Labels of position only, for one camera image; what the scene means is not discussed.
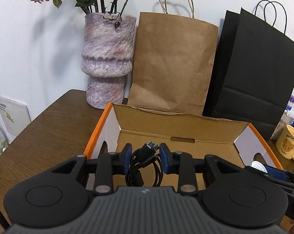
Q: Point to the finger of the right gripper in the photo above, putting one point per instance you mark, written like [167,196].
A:
[276,173]

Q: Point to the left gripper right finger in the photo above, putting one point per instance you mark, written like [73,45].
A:
[181,164]

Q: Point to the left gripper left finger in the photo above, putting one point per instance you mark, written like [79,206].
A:
[109,164]

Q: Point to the white ribbed screw cap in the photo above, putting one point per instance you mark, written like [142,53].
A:
[259,166]

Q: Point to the yellow bear mug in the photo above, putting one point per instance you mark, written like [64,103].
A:
[285,143]

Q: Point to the red cardboard box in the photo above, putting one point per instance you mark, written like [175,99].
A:
[235,141]

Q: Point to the clear seed container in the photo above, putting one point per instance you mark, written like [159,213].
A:
[286,119]

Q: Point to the purple white jar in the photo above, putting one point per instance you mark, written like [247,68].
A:
[290,103]

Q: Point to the black paper bag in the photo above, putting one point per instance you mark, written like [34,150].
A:
[253,74]

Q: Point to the white calendar card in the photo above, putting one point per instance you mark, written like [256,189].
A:
[15,115]

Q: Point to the brown paper bag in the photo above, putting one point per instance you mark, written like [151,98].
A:
[173,62]

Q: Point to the purple textured vase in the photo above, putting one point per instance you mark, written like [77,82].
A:
[107,57]

